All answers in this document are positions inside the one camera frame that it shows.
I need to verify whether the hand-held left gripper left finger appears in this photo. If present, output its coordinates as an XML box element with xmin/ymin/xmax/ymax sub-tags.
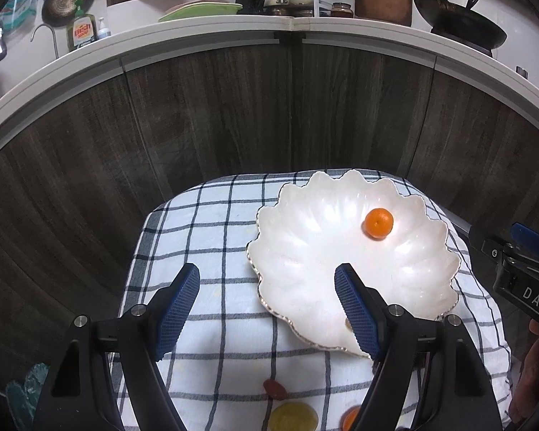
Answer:
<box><xmin>33</xmin><ymin>263</ymin><xmax>201</xmax><ymax>431</ymax></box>

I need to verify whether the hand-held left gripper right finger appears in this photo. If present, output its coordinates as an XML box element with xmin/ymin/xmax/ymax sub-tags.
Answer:
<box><xmin>333</xmin><ymin>263</ymin><xmax>506</xmax><ymax>431</ymax></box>

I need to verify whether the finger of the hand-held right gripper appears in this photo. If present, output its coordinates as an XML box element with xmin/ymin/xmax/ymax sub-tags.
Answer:
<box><xmin>511</xmin><ymin>222</ymin><xmax>539</xmax><ymax>260</ymax></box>
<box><xmin>468</xmin><ymin>222</ymin><xmax>518</xmax><ymax>264</ymax></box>

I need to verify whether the white scalloped bowl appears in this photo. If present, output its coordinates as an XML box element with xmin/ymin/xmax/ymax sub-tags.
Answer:
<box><xmin>246</xmin><ymin>169</ymin><xmax>460</xmax><ymax>360</ymax></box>

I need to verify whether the large orange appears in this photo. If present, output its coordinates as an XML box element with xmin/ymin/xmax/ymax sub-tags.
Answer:
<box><xmin>340</xmin><ymin>406</ymin><xmax>363</xmax><ymax>431</ymax></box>

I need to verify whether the yellow-green round fruit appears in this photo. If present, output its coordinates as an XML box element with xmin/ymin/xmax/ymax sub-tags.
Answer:
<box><xmin>268</xmin><ymin>403</ymin><xmax>319</xmax><ymax>431</ymax></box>

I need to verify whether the person's right hand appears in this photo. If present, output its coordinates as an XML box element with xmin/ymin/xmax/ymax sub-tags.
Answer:
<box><xmin>508</xmin><ymin>319</ymin><xmax>539</xmax><ymax>425</ymax></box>

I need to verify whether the blue checked white cloth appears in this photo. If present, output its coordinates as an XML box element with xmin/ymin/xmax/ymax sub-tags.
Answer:
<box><xmin>110</xmin><ymin>170</ymin><xmax>513</xmax><ymax>431</ymax></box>

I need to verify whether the small orange mandarin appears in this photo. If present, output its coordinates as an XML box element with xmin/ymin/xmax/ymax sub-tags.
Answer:
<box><xmin>364</xmin><ymin>207</ymin><xmax>395</xmax><ymax>240</ymax></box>

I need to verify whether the red grape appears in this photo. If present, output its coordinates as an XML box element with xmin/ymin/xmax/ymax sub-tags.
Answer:
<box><xmin>263</xmin><ymin>379</ymin><xmax>289</xmax><ymax>400</ymax></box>

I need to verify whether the teal patterned object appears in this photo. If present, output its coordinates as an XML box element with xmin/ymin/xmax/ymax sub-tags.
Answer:
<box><xmin>4</xmin><ymin>363</ymin><xmax>50</xmax><ymax>431</ymax></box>

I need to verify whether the black wok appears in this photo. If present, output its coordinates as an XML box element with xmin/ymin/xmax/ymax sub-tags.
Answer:
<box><xmin>413</xmin><ymin>0</ymin><xmax>508</xmax><ymax>55</ymax></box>

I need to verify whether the green dish soap bottle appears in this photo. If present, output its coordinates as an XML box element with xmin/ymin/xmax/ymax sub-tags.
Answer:
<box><xmin>66</xmin><ymin>0</ymin><xmax>98</xmax><ymax>52</ymax></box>

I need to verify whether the metal faucet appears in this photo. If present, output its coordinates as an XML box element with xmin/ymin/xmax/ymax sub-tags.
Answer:
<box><xmin>31</xmin><ymin>23</ymin><xmax>59</xmax><ymax>60</ymax></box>

